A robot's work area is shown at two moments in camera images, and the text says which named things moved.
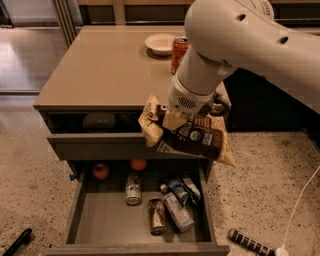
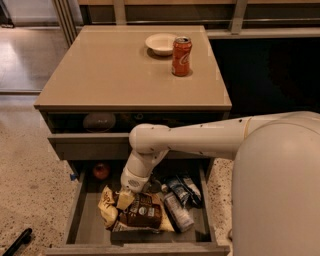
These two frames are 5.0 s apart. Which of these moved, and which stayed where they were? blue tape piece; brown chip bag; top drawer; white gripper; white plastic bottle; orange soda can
Moved: white gripper; brown chip bag
Stayed: blue tape piece; orange soda can; white plastic bottle; top drawer
